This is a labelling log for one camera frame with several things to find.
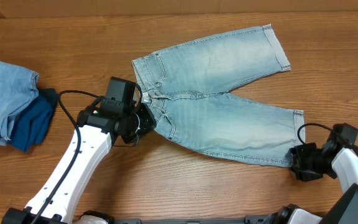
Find light blue denim shorts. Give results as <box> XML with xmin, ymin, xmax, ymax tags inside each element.
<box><xmin>132</xmin><ymin>25</ymin><xmax>305</xmax><ymax>167</ymax></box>

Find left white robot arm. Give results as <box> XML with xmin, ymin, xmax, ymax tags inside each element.
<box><xmin>1</xmin><ymin>77</ymin><xmax>156</xmax><ymax>224</ymax></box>

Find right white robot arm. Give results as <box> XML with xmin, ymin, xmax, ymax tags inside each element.
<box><xmin>264</xmin><ymin>123</ymin><xmax>358</xmax><ymax>223</ymax></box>

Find folded dark blue garment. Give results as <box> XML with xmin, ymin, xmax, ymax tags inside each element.
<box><xmin>7</xmin><ymin>88</ymin><xmax>58</xmax><ymax>152</ymax></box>

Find folded light blue jeans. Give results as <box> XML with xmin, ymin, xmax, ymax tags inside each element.
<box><xmin>0</xmin><ymin>61</ymin><xmax>39</xmax><ymax>146</ymax></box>

